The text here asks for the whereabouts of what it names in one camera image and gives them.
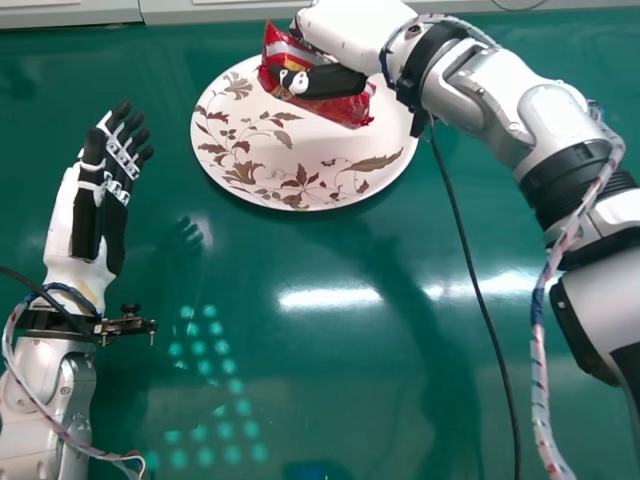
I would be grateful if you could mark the red biscuit packet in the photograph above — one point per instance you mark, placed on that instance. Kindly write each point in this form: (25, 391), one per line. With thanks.
(345, 110)

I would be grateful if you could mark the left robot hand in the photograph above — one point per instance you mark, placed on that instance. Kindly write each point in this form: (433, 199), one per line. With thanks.
(65, 240)

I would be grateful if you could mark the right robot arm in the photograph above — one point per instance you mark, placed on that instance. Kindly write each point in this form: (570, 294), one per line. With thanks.
(550, 125)

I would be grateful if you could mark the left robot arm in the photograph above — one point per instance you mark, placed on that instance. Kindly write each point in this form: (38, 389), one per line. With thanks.
(45, 370)

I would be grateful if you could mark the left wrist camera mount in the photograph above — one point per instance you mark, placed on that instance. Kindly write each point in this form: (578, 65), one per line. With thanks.
(125, 325)

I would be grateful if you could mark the plate with brown leaf pattern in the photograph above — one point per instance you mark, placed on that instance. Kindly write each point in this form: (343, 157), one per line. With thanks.
(280, 170)

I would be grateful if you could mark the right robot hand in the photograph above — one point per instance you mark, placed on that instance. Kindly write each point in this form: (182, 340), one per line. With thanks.
(350, 30)

